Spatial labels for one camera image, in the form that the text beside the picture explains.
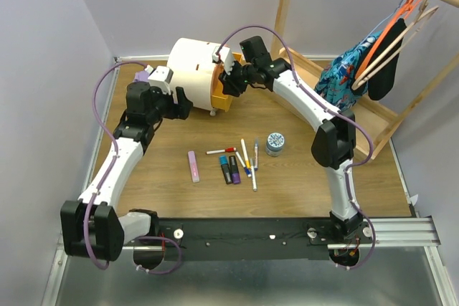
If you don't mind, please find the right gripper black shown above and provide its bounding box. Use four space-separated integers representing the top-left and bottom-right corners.
218 57 256 98

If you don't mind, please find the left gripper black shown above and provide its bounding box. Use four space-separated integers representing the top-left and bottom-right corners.
146 84 194 124

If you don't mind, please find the round cream drawer organizer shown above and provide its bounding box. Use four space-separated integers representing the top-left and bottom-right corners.
167 38 233 116

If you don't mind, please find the blue patterned pen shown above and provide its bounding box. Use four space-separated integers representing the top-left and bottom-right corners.
253 138 259 171

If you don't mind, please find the round blue patterned tin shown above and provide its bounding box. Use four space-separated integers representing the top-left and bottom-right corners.
265 132 285 157

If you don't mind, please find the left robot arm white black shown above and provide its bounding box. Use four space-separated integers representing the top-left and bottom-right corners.
60 82 193 269

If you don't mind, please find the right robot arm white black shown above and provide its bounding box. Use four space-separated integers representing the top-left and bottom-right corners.
212 36 364 243

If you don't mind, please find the purple cloth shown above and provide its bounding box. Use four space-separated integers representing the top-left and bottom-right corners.
133 70 149 82

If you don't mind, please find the red capped white marker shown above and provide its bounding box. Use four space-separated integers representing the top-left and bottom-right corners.
206 147 237 155

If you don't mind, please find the blue capped black highlighter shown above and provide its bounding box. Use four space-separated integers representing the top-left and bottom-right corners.
219 155 232 184

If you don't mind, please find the pink highlighter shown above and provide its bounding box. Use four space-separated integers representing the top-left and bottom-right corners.
188 150 200 183

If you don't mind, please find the purple capped black highlighter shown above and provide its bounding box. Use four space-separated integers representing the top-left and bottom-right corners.
229 156 241 184

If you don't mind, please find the blue capped white marker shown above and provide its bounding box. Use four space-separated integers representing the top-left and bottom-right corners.
235 150 252 178

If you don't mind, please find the blue patterned garment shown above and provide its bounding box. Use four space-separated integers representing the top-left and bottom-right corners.
314 31 382 110

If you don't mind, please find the beige wooden hanger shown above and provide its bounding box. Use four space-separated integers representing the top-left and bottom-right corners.
350 0 448 92

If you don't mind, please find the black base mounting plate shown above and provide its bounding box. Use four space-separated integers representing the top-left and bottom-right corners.
132 216 374 271

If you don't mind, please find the black garment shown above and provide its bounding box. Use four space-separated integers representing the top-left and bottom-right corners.
367 19 407 100

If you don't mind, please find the wooden clothes rack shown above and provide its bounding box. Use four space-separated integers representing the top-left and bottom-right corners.
275 0 458 159

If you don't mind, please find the orange plastic hanger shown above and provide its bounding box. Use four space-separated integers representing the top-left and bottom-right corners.
354 0 446 77

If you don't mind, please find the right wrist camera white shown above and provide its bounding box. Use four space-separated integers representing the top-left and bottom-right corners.
212 45 235 75

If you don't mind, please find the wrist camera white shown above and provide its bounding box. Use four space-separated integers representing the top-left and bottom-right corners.
144 65 173 95
212 45 235 75

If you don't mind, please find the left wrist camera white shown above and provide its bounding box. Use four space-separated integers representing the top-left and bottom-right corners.
144 65 173 95

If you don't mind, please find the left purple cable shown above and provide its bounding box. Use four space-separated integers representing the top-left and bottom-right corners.
82 61 184 275

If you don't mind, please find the blue wire hanger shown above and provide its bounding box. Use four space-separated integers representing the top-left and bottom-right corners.
369 0 426 38

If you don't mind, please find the aluminium frame rail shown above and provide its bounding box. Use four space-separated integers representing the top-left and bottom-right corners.
39 57 449 306

